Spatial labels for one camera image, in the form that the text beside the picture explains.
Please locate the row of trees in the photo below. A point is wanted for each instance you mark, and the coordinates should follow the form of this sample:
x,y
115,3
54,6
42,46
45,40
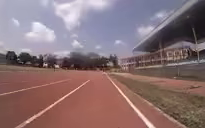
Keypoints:
x,y
76,60

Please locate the roofed grandstand building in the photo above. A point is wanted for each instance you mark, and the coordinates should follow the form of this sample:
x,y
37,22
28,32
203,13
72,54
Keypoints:
x,y
176,26

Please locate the pale grass field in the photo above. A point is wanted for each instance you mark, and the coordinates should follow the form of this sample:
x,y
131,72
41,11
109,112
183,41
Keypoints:
x,y
16,67

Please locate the grey wall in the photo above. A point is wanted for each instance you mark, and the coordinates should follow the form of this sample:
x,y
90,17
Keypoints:
x,y
190,70

